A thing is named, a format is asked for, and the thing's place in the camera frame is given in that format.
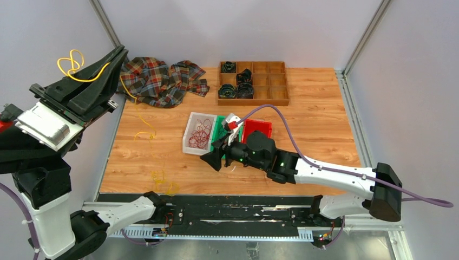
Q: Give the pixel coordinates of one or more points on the white plastic bin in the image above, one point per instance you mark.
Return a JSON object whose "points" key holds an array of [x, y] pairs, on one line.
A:
{"points": [[198, 133]]}

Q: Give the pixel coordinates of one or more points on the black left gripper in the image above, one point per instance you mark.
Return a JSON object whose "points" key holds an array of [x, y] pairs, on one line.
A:
{"points": [[86, 101]]}

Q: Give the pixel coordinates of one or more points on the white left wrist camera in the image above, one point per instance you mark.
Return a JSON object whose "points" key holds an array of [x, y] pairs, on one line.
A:
{"points": [[47, 126]]}

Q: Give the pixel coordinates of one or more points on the red plastic bin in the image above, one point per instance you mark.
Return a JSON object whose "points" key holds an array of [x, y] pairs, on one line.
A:
{"points": [[250, 126]]}

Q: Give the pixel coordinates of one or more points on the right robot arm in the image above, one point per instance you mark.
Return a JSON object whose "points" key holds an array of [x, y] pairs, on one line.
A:
{"points": [[367, 190]]}

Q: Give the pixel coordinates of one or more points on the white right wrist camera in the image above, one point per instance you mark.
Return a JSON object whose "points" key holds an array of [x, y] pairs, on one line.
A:
{"points": [[232, 126]]}

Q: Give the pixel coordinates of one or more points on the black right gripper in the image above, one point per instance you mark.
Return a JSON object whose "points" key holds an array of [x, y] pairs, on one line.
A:
{"points": [[214, 157]]}

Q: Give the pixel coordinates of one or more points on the green plastic bin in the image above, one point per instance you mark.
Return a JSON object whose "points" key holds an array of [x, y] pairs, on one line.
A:
{"points": [[220, 133]]}

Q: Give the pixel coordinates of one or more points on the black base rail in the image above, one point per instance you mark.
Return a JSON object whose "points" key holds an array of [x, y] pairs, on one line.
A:
{"points": [[237, 218]]}

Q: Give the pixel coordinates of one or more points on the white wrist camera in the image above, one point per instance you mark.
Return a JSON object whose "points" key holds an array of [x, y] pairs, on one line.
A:
{"points": [[232, 126], [47, 126]]}

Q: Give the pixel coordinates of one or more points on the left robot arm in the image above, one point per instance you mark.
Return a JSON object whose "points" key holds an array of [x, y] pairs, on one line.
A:
{"points": [[33, 145]]}

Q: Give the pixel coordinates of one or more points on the rolled dark tie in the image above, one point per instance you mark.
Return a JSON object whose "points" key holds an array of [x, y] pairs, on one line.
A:
{"points": [[228, 67], [227, 91], [244, 77], [245, 91]]}

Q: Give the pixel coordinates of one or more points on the wooden compartment tray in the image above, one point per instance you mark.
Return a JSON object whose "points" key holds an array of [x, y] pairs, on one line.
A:
{"points": [[269, 83]]}

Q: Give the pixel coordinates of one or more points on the plaid cloth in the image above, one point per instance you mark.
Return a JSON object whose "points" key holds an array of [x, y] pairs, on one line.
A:
{"points": [[151, 81]]}

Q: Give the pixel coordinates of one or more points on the aluminium frame profile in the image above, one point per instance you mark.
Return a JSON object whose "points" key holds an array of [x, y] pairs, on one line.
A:
{"points": [[363, 237]]}

